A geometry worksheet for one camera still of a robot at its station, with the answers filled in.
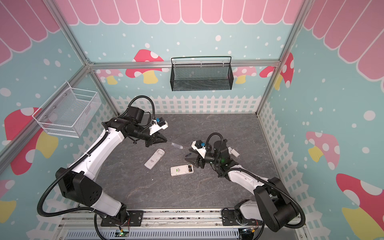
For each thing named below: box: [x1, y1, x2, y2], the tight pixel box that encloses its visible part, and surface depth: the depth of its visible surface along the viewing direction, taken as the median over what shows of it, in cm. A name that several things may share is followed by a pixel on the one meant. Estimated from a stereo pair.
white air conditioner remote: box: [170, 164, 194, 177], surface depth 91 cm
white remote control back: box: [144, 148, 166, 170], surface depth 96 cm
